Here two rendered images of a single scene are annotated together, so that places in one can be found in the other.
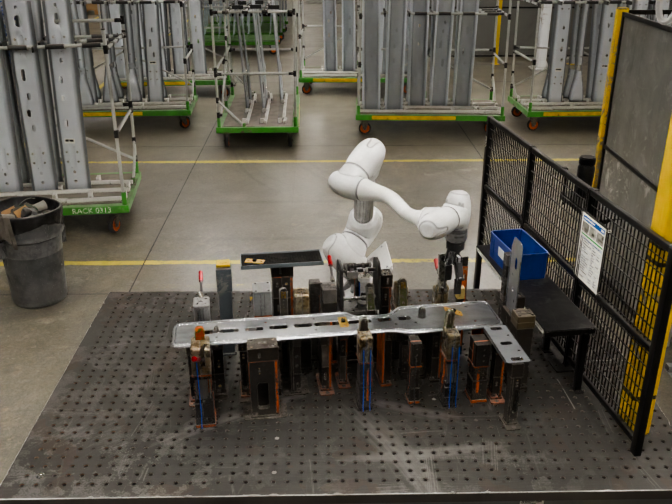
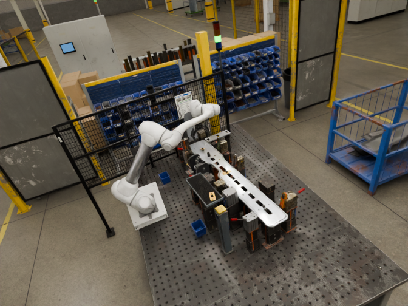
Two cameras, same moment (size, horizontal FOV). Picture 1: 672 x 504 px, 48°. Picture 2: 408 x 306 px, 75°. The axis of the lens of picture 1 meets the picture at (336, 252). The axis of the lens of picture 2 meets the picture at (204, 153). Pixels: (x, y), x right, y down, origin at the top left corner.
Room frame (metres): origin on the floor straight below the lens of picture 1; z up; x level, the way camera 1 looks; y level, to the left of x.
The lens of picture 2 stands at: (3.39, 1.76, 2.51)
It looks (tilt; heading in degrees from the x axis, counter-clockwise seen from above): 34 degrees down; 257
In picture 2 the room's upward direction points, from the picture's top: 11 degrees counter-clockwise
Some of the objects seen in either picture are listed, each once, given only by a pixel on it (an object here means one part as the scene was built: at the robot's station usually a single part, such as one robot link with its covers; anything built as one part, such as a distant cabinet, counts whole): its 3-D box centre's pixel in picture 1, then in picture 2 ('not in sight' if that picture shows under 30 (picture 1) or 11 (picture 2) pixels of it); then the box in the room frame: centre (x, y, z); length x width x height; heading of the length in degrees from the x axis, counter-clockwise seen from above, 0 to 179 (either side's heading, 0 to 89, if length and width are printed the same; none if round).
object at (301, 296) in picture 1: (301, 329); (222, 198); (2.92, 0.15, 0.89); 0.13 x 0.11 x 0.38; 8
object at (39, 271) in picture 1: (32, 252); not in sight; (4.96, 2.18, 0.36); 0.54 x 0.50 x 0.73; 1
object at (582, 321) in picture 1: (529, 284); (170, 139); (3.12, -0.89, 1.02); 0.90 x 0.22 x 0.03; 8
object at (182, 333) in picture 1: (338, 324); (228, 173); (2.78, -0.01, 1.00); 1.38 x 0.22 x 0.02; 98
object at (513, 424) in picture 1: (512, 392); (227, 143); (2.51, -0.70, 0.84); 0.11 x 0.06 x 0.29; 8
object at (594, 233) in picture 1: (591, 252); (184, 105); (2.84, -1.05, 1.30); 0.23 x 0.02 x 0.31; 8
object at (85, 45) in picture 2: not in sight; (85, 50); (4.20, -7.02, 1.22); 1.60 x 0.54 x 2.45; 1
